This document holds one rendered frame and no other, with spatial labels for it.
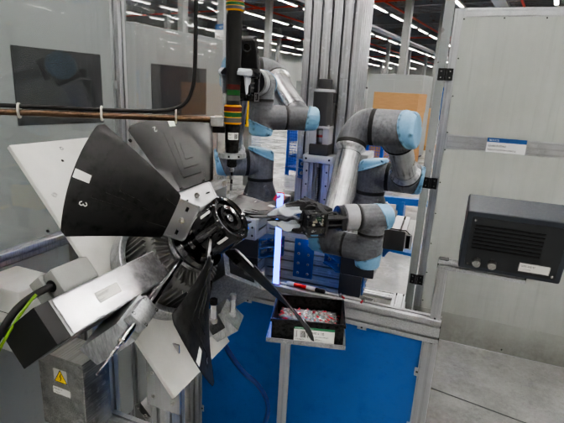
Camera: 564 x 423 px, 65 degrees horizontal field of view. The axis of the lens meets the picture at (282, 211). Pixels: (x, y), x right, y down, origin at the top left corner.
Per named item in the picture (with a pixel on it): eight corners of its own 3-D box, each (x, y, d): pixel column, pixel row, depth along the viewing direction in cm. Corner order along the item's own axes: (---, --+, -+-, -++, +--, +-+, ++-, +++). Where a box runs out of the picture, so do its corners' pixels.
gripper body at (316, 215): (307, 212, 116) (350, 211, 119) (298, 201, 124) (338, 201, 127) (305, 239, 119) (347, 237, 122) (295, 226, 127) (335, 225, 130)
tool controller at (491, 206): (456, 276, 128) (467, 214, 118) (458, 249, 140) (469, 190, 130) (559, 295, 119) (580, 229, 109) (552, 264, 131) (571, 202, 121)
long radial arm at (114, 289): (124, 271, 108) (154, 248, 103) (142, 297, 108) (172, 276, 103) (16, 326, 82) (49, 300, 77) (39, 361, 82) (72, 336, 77)
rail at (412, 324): (189, 286, 168) (189, 266, 166) (195, 282, 172) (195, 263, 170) (437, 345, 137) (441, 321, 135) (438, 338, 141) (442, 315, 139)
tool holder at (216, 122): (211, 159, 106) (211, 117, 104) (208, 154, 113) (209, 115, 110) (248, 159, 108) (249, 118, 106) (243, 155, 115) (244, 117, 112)
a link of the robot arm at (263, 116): (286, 137, 135) (288, 100, 132) (250, 136, 132) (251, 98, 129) (279, 134, 142) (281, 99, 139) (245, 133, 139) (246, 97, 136)
